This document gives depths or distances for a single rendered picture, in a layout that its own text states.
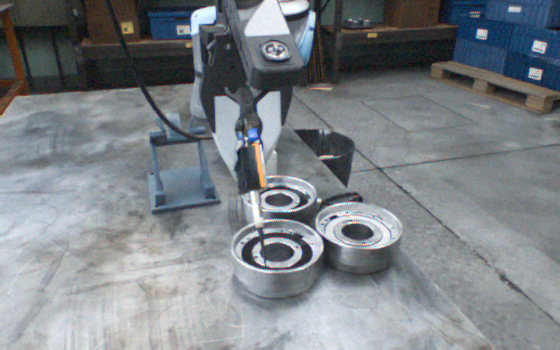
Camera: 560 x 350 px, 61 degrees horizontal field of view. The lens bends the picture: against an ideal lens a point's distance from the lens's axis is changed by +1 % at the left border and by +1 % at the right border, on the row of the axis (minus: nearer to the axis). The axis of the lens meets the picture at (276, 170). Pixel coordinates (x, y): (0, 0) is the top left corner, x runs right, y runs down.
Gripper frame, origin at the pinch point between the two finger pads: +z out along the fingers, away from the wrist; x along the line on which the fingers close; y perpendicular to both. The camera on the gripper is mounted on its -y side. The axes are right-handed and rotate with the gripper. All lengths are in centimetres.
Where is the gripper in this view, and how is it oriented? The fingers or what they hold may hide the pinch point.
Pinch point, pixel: (248, 160)
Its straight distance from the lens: 51.8
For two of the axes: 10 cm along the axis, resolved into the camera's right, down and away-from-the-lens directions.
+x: -9.6, 1.3, -2.6
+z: 0.0, 9.0, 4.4
